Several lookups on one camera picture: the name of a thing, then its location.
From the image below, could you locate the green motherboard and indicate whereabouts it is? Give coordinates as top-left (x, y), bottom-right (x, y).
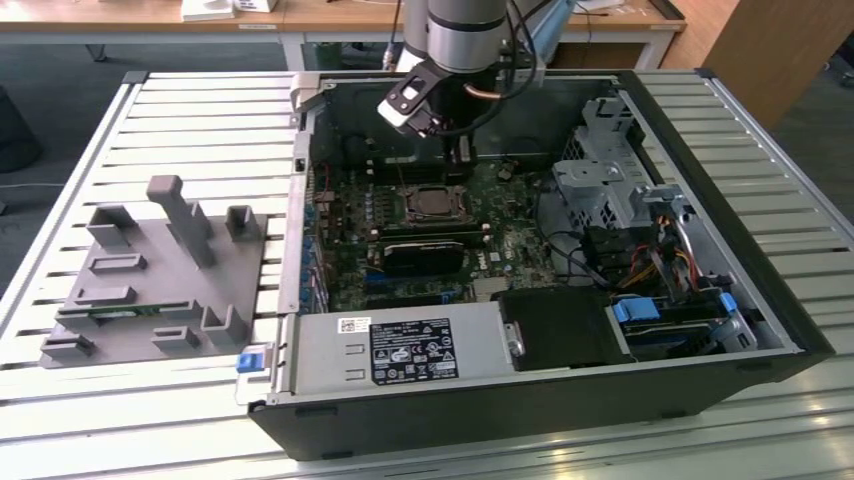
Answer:
top-left (307, 158), bottom-right (569, 312)

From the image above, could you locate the black data cable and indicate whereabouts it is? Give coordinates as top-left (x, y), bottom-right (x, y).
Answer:
top-left (537, 169), bottom-right (613, 294)

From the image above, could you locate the grey parts rack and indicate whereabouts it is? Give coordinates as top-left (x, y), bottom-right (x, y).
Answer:
top-left (38, 174), bottom-right (270, 372)

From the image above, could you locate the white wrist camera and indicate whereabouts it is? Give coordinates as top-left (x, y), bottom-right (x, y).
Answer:
top-left (375, 62), bottom-right (447, 140)

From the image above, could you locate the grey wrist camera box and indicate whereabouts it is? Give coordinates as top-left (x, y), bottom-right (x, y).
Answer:
top-left (497, 49), bottom-right (550, 90)

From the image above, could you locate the grey power supply unit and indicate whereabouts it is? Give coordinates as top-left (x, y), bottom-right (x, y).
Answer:
top-left (266, 299), bottom-right (529, 401)

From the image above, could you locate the wooden cabinet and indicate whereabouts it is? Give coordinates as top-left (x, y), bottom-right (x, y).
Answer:
top-left (660, 0), bottom-right (854, 132)

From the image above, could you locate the metal drive cage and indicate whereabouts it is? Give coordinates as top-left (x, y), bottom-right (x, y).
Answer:
top-left (550, 97), bottom-right (693, 231)

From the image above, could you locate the black PC case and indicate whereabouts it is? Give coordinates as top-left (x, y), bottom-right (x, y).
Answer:
top-left (234, 68), bottom-right (838, 462)

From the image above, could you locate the silver CPU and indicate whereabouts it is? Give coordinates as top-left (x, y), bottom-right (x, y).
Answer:
top-left (407, 187), bottom-right (463, 218)

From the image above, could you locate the black plastic air shroud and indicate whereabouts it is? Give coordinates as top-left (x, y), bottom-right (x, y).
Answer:
top-left (497, 288), bottom-right (633, 372)

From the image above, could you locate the coloured power wire bundle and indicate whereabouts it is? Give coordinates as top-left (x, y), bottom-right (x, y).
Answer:
top-left (617, 213), bottom-right (706, 304)

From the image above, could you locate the white box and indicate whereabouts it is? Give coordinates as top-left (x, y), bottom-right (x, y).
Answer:
top-left (181, 0), bottom-right (238, 23)

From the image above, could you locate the green RAM stick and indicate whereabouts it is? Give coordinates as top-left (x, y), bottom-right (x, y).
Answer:
top-left (90, 305), bottom-right (166, 321)

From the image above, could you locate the black graphics card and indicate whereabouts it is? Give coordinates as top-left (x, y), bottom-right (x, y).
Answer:
top-left (381, 241), bottom-right (467, 279)

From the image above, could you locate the CPU socket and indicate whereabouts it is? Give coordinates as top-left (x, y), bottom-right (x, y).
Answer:
top-left (393, 183), bottom-right (479, 227)

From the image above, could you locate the blue disk carrier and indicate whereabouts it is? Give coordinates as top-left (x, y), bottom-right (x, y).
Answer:
top-left (610, 294), bottom-right (726, 362)

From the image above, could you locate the silver chipset heatsink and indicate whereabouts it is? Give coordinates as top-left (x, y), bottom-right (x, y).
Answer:
top-left (471, 278), bottom-right (511, 302)

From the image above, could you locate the thin metal locking lever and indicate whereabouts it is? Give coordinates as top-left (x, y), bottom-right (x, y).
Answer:
top-left (391, 149), bottom-right (411, 195)

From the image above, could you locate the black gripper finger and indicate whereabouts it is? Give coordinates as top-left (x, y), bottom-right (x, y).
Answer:
top-left (459, 130), bottom-right (479, 187)
top-left (441, 130), bottom-right (462, 187)

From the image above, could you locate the metal socket cover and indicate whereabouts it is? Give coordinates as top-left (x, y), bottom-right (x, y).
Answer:
top-left (395, 184), bottom-right (477, 225)

